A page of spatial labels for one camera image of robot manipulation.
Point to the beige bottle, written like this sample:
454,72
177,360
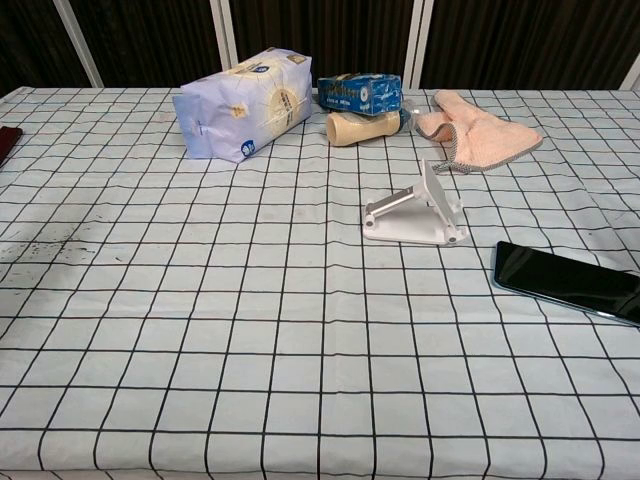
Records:
360,129

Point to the white folding phone stand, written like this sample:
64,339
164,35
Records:
415,227

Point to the large white-blue paper package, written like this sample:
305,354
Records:
240,110

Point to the dark red folded fan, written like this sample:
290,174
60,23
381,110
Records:
7,142

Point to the pink cloth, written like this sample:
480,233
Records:
480,135

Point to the blue cardboard box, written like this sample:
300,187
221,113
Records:
360,95

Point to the white partition frame post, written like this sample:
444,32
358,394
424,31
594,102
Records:
632,77
80,45
419,40
228,35

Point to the checkered light blue tablecloth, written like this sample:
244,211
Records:
250,325

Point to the black smartphone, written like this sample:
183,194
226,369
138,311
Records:
560,280

